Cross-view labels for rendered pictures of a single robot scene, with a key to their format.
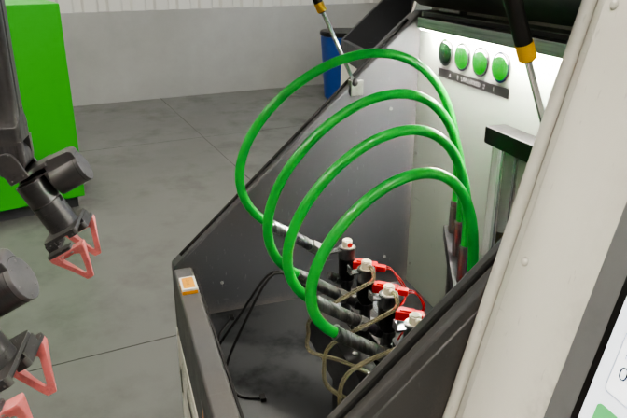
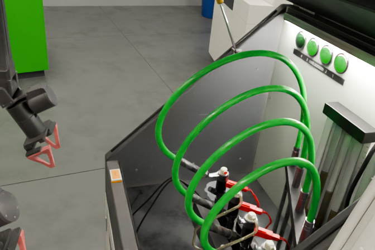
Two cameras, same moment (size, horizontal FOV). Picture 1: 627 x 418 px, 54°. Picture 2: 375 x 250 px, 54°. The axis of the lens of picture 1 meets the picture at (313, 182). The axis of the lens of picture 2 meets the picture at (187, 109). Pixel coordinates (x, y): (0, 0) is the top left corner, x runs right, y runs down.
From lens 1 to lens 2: 0.22 m
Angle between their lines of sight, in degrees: 8
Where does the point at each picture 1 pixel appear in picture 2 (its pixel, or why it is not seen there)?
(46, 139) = (25, 33)
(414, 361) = not seen: outside the picture
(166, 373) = (94, 193)
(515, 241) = (354, 229)
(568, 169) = not seen: outside the picture
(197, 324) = (120, 207)
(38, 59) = not seen: outside the picture
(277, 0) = not seen: outside the picture
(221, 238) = (138, 143)
